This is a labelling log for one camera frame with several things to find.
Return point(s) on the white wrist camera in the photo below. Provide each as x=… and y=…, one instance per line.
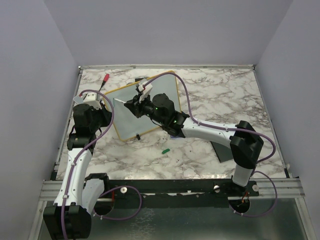
x=91, y=100
x=143, y=89

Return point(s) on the green marker cap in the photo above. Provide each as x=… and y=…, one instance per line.
x=165, y=151

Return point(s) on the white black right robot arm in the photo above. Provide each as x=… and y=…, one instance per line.
x=243, y=141

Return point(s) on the yellow framed whiteboard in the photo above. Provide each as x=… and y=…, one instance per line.
x=167, y=111

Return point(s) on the red handled screwdriver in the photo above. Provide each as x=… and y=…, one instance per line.
x=104, y=81

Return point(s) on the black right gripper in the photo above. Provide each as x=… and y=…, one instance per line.
x=136, y=106

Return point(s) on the white green whiteboard marker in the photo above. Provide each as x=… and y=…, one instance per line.
x=120, y=101

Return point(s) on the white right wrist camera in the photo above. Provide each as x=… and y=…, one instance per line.
x=143, y=89

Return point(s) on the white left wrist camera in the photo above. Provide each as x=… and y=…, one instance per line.
x=91, y=100

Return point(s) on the small white square device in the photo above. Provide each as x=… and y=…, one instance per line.
x=78, y=100

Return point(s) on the black rectangular eraser block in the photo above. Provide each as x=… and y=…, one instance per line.
x=222, y=152

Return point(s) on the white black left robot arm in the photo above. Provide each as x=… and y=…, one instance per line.
x=69, y=218

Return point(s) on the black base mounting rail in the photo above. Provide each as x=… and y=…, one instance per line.
x=174, y=193

